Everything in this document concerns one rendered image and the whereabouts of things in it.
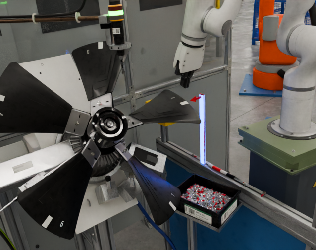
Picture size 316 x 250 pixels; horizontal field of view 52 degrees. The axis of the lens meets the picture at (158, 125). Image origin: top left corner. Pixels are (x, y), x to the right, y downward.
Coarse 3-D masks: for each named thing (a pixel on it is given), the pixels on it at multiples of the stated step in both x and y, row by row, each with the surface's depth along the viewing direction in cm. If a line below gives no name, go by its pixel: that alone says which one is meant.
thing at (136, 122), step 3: (126, 117) 117; (129, 117) 117; (132, 117) 117; (132, 120) 114; (135, 120) 114; (138, 120) 114; (129, 123) 112; (135, 123) 112; (138, 123) 112; (141, 123) 112; (129, 126) 109; (132, 126) 110
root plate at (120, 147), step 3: (117, 144) 108; (120, 144) 111; (117, 147) 106; (120, 147) 109; (123, 147) 111; (120, 150) 106; (120, 153) 105; (123, 153) 106; (126, 153) 109; (129, 153) 112; (123, 156) 105; (126, 156) 107; (129, 156) 110; (126, 159) 105
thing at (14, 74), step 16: (16, 64) 98; (0, 80) 97; (16, 80) 98; (32, 80) 99; (16, 96) 98; (32, 96) 99; (48, 96) 100; (16, 112) 99; (32, 112) 100; (48, 112) 101; (64, 112) 103; (0, 128) 99; (16, 128) 101; (32, 128) 103; (48, 128) 104; (64, 128) 105
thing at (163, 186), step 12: (132, 156) 110; (132, 168) 103; (144, 168) 110; (144, 180) 104; (156, 180) 111; (144, 192) 101; (156, 192) 105; (168, 192) 111; (180, 192) 117; (156, 204) 102; (168, 204) 107; (156, 216) 99; (168, 216) 103
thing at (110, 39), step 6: (102, 18) 99; (102, 24) 99; (108, 24) 99; (108, 30) 100; (108, 36) 101; (108, 42) 102; (126, 42) 103; (114, 48) 100; (120, 48) 100; (126, 48) 100
